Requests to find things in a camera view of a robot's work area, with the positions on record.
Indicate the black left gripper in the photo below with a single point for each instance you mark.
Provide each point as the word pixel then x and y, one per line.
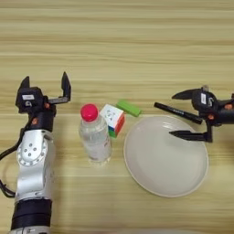
pixel 42 119

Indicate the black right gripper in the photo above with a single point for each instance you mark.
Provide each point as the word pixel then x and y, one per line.
pixel 222 112

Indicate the black marker pen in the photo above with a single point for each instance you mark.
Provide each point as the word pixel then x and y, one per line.
pixel 176 112

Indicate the white round plate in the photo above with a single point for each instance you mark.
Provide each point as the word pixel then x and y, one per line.
pixel 161 161

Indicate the green rectangular block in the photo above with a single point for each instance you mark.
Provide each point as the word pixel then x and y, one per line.
pixel 129 108

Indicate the clear water bottle red cap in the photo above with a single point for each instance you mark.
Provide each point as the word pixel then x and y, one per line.
pixel 95 137

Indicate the colourful puzzle cube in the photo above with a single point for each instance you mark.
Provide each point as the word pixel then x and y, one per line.
pixel 112 117

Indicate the labelled box on right gripper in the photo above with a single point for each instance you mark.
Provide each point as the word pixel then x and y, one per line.
pixel 203 100

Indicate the labelled box on gripper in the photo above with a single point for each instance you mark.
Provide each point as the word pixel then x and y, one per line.
pixel 29 99
pixel 203 100

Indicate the labelled box on left gripper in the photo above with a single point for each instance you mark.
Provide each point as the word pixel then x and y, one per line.
pixel 29 99

